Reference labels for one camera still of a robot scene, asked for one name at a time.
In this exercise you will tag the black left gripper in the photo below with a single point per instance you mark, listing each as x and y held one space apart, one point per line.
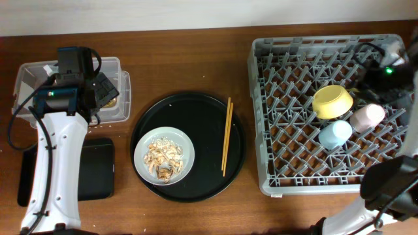
108 92

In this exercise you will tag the gold foil wrapper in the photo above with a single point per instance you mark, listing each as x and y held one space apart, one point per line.
111 103

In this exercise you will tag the grey plate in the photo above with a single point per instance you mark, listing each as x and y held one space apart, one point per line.
178 137

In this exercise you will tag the food scraps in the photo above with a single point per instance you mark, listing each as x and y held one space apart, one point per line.
164 158

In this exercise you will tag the black rectangular bin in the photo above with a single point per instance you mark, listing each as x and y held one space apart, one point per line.
96 174

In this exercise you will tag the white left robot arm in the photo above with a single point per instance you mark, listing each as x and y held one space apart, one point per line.
53 204

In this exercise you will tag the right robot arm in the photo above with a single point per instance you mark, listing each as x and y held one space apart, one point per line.
388 192

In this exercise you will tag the pink cup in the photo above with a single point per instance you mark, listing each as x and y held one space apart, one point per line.
367 117

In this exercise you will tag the blue cup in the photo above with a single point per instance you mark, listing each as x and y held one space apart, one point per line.
335 134

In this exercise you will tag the clear plastic waste bin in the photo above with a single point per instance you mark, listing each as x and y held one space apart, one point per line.
31 75

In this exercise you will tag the grey dishwasher rack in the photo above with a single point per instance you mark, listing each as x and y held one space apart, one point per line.
284 73

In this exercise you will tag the round black tray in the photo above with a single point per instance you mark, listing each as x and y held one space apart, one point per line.
202 118

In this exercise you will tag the yellow bowl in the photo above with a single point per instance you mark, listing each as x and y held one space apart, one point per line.
331 102

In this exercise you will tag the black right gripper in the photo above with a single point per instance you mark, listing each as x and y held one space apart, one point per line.
364 83

